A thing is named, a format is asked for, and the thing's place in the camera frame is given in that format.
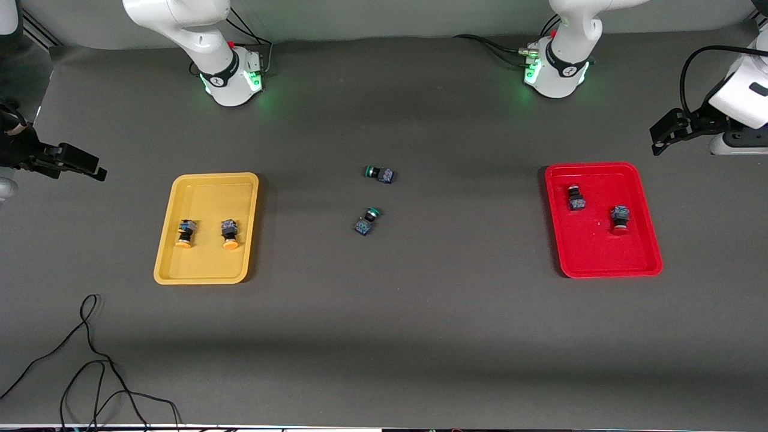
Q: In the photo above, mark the yellow push button switch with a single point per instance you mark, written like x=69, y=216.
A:
x=187, y=228
x=228, y=228

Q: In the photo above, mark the red push button switch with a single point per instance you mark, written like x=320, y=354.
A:
x=620, y=215
x=577, y=201

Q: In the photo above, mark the yellow plastic tray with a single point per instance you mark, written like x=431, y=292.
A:
x=207, y=264

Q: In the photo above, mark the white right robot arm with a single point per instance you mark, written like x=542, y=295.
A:
x=198, y=36

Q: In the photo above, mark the aluminium frame rail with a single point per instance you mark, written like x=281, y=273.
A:
x=42, y=33

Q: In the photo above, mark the red plastic tray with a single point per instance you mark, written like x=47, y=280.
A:
x=600, y=240

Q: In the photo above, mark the green push button switch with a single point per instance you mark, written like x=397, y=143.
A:
x=363, y=226
x=381, y=174

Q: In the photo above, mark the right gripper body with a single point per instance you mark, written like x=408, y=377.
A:
x=18, y=150

